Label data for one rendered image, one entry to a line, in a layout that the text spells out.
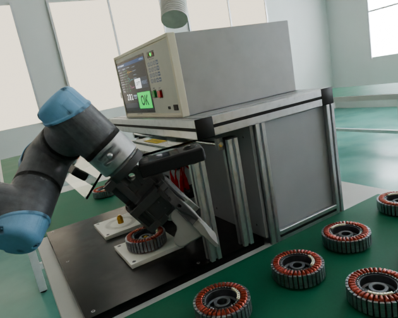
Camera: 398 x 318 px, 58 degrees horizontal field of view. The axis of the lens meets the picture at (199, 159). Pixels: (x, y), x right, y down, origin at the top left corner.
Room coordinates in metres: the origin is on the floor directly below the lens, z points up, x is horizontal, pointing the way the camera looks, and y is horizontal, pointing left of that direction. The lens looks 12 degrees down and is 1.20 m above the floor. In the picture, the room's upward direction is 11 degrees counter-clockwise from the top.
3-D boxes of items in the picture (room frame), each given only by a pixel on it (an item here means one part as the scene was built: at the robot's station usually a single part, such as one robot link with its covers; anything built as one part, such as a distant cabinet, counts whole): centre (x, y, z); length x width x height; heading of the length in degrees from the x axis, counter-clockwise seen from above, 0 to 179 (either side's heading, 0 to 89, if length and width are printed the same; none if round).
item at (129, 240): (0.93, 0.18, 0.80); 0.11 x 0.11 x 0.04
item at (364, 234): (0.80, -0.32, 0.77); 0.11 x 0.11 x 0.04
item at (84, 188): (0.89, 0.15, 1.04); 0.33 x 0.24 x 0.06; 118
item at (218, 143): (1.12, 0.08, 1.04); 0.62 x 0.02 x 0.03; 28
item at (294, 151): (0.94, -0.27, 0.91); 0.28 x 0.03 x 0.32; 118
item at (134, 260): (0.93, 0.18, 0.78); 0.15 x 0.15 x 0.01; 28
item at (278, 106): (1.19, -0.04, 1.09); 0.68 x 0.44 x 0.05; 28
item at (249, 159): (1.16, 0.02, 0.92); 0.66 x 0.01 x 0.30; 28
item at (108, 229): (1.15, 0.30, 0.78); 0.15 x 0.15 x 0.01; 28
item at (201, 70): (1.18, -0.05, 1.22); 0.44 x 0.39 x 0.20; 28
